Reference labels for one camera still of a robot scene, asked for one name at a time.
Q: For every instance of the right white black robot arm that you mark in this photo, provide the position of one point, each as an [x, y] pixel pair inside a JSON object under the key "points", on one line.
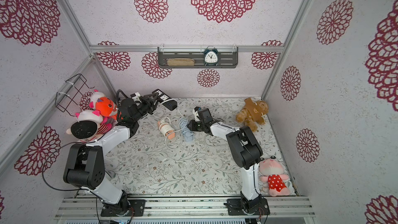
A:
{"points": [[244, 148]]}

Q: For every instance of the black faced striped plush doll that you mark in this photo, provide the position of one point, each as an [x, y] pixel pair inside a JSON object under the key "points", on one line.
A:
{"points": [[90, 125]]}

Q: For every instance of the black wire wall basket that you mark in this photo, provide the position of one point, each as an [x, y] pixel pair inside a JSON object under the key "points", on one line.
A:
{"points": [[76, 96]]}

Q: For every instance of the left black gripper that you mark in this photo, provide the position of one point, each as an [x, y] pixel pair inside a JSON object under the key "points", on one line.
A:
{"points": [[150, 102]]}

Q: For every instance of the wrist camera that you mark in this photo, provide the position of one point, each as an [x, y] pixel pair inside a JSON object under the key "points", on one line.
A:
{"points": [[196, 113], [135, 95]]}

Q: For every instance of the brown teddy bear plush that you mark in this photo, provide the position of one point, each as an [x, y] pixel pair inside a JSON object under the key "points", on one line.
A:
{"points": [[252, 114]]}

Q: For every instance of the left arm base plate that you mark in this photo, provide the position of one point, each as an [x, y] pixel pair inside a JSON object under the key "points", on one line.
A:
{"points": [[129, 208]]}

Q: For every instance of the grey wall shelf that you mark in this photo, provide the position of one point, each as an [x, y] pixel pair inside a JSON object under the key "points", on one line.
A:
{"points": [[228, 57]]}

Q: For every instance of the pink plush red dotted dress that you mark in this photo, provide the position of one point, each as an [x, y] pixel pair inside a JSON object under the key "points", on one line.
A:
{"points": [[273, 173]]}

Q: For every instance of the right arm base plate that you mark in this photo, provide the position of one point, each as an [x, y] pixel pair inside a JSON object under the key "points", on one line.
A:
{"points": [[257, 207]]}

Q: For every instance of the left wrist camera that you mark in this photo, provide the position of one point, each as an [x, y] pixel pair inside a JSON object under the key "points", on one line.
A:
{"points": [[135, 95]]}

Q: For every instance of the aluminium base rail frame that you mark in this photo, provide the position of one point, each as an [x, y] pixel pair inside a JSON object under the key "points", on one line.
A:
{"points": [[195, 209]]}

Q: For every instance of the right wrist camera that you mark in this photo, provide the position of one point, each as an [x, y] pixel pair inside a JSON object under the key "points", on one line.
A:
{"points": [[196, 113]]}

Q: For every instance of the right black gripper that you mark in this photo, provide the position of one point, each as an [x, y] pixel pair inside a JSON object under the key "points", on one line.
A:
{"points": [[195, 125]]}

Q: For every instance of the orange fish plush toy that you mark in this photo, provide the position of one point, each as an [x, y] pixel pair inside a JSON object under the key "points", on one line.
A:
{"points": [[105, 106]]}

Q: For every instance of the teal alarm clock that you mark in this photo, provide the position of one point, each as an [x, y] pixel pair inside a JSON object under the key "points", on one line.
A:
{"points": [[211, 57]]}

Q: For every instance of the light blue power strip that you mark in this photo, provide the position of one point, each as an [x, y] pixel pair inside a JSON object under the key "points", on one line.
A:
{"points": [[186, 133]]}

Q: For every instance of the floral table mat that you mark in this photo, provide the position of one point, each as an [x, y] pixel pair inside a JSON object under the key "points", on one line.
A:
{"points": [[148, 165]]}

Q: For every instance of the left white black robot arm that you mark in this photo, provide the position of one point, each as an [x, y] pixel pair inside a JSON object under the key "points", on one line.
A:
{"points": [[85, 166]]}

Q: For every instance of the tan pouch on shelf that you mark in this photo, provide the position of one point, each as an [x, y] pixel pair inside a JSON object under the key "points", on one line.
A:
{"points": [[180, 62]]}

